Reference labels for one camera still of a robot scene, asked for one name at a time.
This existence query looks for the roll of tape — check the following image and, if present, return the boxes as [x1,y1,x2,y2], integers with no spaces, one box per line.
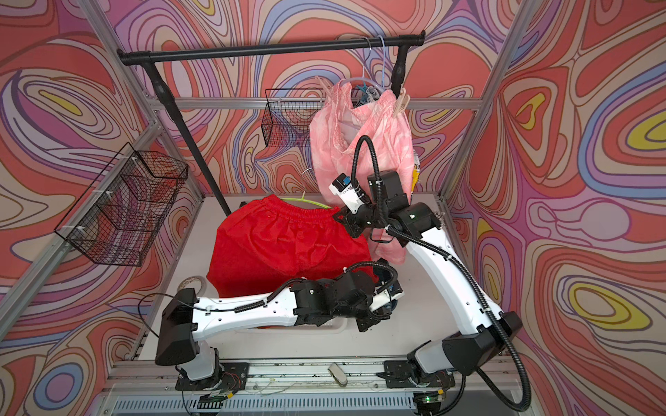
[178,276,208,296]

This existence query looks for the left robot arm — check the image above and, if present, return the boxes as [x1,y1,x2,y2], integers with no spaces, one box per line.
[154,262,404,392]

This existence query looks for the beige clothespin left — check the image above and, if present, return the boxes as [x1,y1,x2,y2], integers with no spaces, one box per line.
[315,76,331,98]

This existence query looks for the white perforated plastic basket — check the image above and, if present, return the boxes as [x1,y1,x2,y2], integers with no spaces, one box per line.
[237,317,348,336]

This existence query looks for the beige clothespin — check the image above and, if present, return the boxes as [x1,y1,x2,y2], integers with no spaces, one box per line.
[315,76,331,98]
[392,88,411,118]

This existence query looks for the green hanger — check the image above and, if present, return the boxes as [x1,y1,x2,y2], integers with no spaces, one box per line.
[281,191,331,209]

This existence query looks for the white pedal on rail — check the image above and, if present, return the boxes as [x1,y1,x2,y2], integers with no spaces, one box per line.
[328,363,349,388]

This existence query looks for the black wire basket left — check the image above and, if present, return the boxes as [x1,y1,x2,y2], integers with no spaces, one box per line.
[54,143,189,267]

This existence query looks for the pink tie-dye shorts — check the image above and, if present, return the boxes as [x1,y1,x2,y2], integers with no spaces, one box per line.
[309,80,416,265]

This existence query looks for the black wire basket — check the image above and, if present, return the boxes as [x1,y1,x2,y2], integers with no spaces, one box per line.
[54,143,189,267]
[261,88,324,148]

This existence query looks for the light blue hanger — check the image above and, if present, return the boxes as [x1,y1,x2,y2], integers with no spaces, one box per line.
[377,35,387,91]

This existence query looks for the red shorts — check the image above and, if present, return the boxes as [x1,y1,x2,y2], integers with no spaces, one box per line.
[206,195,371,298]

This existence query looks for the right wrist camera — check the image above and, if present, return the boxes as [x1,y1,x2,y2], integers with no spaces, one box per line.
[329,173,372,215]

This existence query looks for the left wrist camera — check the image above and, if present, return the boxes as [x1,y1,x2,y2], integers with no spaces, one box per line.
[369,281,404,314]

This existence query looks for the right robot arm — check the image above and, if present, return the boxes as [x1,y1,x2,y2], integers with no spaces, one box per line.
[331,135,532,412]

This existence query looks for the beige clothespin right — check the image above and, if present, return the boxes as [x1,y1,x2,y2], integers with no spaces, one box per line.
[392,88,411,118]

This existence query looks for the black wire basket rear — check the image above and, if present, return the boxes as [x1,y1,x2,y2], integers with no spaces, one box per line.
[261,88,324,148]

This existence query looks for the black clothes rack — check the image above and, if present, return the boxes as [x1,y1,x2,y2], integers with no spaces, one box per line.
[116,31,426,215]

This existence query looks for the white printed graphic shorts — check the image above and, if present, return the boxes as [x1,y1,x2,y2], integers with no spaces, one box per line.
[353,85,381,107]

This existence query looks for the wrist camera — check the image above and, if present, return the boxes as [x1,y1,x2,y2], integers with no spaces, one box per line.
[369,281,404,314]
[329,173,372,215]

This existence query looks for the lavender wire hanger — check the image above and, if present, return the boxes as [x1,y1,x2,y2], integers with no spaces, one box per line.
[344,36,384,95]

